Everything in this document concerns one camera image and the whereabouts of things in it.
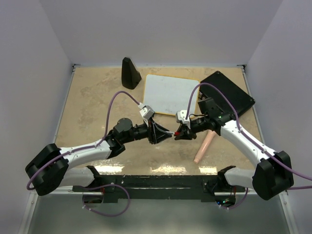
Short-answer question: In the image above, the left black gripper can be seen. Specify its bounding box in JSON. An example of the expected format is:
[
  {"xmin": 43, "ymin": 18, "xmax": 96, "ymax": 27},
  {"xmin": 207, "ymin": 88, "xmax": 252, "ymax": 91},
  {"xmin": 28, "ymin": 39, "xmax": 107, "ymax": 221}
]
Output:
[{"xmin": 122, "ymin": 117, "xmax": 172, "ymax": 144}]

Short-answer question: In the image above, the whiteboard marker pen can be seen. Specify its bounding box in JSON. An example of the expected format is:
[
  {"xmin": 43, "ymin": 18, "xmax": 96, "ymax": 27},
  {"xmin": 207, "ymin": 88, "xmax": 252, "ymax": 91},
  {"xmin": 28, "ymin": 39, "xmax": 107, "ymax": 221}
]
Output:
[{"xmin": 154, "ymin": 122, "xmax": 175, "ymax": 135}]

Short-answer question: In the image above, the yellow framed whiteboard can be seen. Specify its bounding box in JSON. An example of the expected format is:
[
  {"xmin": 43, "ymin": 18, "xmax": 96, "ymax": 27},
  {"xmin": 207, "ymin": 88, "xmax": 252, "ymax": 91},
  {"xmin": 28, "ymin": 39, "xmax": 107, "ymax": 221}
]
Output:
[{"xmin": 143, "ymin": 74, "xmax": 200, "ymax": 116}]

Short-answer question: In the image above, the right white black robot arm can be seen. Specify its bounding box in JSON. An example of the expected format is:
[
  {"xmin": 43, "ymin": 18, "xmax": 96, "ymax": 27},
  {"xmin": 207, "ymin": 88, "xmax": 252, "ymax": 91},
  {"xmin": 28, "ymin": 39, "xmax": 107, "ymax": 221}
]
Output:
[{"xmin": 175, "ymin": 98, "xmax": 294, "ymax": 200}]

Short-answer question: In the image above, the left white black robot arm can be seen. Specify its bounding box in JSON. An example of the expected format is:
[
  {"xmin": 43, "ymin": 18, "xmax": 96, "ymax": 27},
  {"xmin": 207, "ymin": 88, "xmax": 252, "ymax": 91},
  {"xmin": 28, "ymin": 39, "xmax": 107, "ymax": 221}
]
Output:
[{"xmin": 25, "ymin": 118, "xmax": 172, "ymax": 196}]

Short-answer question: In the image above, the black wedge stand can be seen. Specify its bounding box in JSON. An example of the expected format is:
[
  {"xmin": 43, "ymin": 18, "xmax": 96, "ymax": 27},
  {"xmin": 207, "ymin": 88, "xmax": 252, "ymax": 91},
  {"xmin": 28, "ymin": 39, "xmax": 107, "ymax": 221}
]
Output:
[{"xmin": 121, "ymin": 57, "xmax": 142, "ymax": 90}]

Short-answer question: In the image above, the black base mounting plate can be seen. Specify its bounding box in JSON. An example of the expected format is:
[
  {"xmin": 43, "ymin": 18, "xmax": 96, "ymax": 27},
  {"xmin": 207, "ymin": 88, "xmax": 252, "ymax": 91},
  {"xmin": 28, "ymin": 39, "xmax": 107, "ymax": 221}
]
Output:
[{"xmin": 73, "ymin": 175, "xmax": 245, "ymax": 203}]

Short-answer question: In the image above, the black flat electronic box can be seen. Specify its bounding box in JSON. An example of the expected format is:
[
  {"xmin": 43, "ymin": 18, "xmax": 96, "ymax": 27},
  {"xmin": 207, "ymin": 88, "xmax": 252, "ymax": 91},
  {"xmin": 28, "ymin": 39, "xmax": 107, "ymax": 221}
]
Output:
[{"xmin": 198, "ymin": 71, "xmax": 255, "ymax": 117}]

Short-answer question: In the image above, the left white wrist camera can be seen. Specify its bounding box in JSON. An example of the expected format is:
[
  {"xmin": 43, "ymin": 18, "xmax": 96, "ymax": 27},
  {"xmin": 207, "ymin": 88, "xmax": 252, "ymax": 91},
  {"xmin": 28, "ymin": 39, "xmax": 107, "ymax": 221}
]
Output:
[{"xmin": 138, "ymin": 102, "xmax": 155, "ymax": 124}]

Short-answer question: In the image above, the pink plastic handle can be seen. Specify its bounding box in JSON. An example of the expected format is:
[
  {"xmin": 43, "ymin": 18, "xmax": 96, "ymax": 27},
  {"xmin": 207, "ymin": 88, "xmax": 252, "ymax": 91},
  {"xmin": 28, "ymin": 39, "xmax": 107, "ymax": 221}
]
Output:
[{"xmin": 193, "ymin": 130, "xmax": 216, "ymax": 164}]

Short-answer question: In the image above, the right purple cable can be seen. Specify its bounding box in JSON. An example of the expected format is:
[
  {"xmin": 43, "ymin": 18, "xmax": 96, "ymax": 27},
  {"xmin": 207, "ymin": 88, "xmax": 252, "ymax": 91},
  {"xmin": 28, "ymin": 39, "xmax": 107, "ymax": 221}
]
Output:
[{"xmin": 186, "ymin": 82, "xmax": 312, "ymax": 210}]

